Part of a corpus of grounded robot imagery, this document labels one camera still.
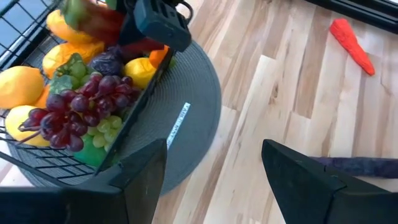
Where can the long purple eggplant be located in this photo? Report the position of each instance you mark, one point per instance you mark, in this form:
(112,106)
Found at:
(367,167)

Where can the grey round woven placemat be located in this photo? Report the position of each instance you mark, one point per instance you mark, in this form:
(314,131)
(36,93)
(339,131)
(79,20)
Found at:
(192,93)

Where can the small orange tangerine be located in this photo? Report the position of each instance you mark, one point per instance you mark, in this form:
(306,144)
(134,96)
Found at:
(157,57)

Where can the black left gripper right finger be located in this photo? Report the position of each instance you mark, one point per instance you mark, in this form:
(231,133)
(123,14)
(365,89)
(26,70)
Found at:
(311,202)

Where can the orange carrot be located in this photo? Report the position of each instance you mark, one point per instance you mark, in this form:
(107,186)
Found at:
(351,45)

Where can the white placemat label strip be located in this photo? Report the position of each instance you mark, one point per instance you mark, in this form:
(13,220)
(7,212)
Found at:
(178,124)

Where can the green grape bunch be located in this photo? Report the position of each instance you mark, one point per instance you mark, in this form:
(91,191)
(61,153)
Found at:
(105,127)

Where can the red grape bunch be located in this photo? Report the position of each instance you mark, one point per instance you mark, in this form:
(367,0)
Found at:
(77,102)

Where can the green lime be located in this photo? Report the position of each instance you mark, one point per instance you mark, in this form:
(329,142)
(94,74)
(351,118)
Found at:
(90,154)

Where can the dark purple round fruit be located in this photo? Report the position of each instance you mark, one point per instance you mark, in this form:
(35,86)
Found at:
(107,63)

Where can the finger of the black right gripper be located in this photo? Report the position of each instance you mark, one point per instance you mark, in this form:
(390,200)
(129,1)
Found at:
(127,34)

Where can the yellow lemon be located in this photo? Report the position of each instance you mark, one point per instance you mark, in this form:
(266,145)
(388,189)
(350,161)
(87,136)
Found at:
(18,121)
(18,87)

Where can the yellow lumpy fruit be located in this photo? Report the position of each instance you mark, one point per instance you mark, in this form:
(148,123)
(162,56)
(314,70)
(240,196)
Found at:
(140,71)

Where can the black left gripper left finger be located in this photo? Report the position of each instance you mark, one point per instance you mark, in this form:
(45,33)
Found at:
(93,205)

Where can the red chili pepper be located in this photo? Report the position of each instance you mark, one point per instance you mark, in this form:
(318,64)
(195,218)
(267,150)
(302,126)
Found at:
(102,21)

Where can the black aluminium table frame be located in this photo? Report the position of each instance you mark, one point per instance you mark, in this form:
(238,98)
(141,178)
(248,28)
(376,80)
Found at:
(357,12)

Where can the orange mango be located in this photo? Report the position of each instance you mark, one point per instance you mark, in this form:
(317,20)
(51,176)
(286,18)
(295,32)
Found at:
(62,29)
(59,54)
(42,98)

